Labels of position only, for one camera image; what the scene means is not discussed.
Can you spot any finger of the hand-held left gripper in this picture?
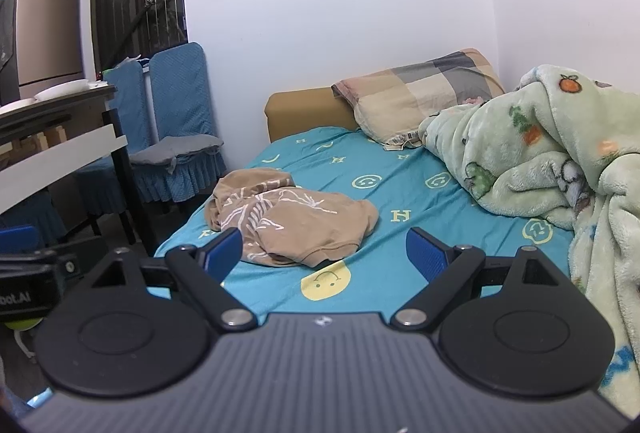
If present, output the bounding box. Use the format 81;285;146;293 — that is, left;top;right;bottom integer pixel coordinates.
0;225;57;266

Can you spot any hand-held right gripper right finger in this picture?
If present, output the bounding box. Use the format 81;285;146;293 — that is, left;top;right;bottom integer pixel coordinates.
390;226;557;331

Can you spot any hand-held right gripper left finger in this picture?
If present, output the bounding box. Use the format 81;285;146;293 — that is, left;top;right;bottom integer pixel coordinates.
90;227;260;333

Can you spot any tan printed t-shirt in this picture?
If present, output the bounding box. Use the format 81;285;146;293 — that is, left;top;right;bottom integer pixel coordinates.
204;167;380;269

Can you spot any blue covered chair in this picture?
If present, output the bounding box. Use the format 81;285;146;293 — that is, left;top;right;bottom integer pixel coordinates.
75;61;152;220
0;189;68;245
131;42;227;204

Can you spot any yellow-green ball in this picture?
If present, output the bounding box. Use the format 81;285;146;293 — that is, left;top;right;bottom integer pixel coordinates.
4;318;45;333

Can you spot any bed with teal printed sheet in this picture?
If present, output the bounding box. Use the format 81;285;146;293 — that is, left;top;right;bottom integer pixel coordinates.
153;125;640;420

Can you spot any grey seat cushion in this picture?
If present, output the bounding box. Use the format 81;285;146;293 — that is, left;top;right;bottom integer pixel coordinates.
129;133;225;166

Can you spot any white plate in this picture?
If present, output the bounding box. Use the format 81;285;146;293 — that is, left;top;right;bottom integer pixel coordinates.
33;80;92;102
0;97;39;116

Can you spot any dark wooden table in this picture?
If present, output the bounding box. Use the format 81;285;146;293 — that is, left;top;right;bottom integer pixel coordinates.
0;83;140;245

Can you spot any plaid pillow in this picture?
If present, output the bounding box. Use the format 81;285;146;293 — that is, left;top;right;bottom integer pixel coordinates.
331;47;507;150

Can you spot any tan padded headboard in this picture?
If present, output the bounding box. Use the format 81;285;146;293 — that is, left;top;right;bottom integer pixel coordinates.
264;86;361;144

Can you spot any white metal pole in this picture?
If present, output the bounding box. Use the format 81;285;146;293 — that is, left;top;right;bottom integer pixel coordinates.
141;62;154;146

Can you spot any green printed fleece blanket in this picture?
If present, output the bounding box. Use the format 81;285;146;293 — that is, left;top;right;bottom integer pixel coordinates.
417;64;640;424

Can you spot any gold refrigerator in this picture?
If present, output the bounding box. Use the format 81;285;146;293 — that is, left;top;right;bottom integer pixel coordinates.
0;0;84;106

